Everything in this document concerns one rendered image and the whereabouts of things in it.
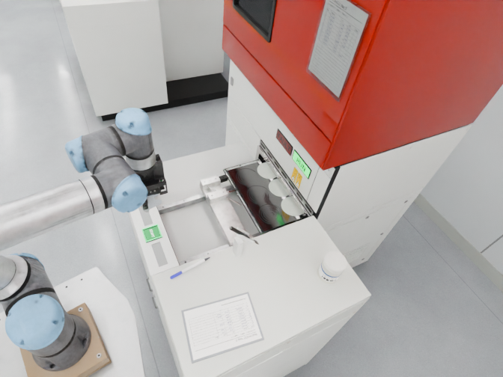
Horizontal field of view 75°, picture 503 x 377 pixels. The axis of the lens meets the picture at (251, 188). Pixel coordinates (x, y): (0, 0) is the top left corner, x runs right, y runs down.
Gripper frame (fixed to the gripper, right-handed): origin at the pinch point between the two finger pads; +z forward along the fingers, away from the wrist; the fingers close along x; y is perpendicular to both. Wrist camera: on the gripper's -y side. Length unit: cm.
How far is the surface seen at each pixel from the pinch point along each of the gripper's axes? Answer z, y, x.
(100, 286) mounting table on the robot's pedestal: 28.7, -20.1, -4.6
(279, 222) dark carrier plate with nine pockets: 21, 48, -10
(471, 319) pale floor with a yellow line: 110, 171, -73
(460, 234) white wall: 100, 206, -27
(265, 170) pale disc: 21, 55, 17
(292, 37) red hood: -41, 53, 15
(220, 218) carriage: 22.6, 27.4, 2.0
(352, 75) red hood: -44, 54, -13
